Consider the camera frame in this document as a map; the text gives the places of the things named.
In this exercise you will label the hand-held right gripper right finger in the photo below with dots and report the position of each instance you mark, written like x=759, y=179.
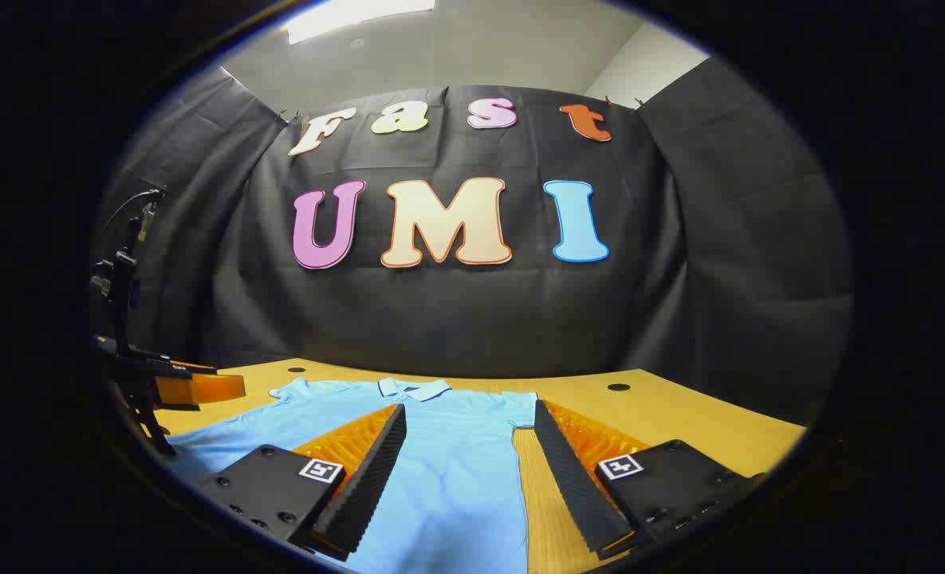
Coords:
x=576, y=486

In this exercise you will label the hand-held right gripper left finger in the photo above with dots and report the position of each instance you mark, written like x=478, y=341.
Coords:
x=368, y=486

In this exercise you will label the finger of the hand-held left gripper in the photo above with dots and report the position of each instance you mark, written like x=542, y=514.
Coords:
x=201, y=388

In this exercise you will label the black backdrop cloth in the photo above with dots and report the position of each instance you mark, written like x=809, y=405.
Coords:
x=472, y=319

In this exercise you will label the light blue T-shirt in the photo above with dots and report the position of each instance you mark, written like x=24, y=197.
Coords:
x=456, y=478

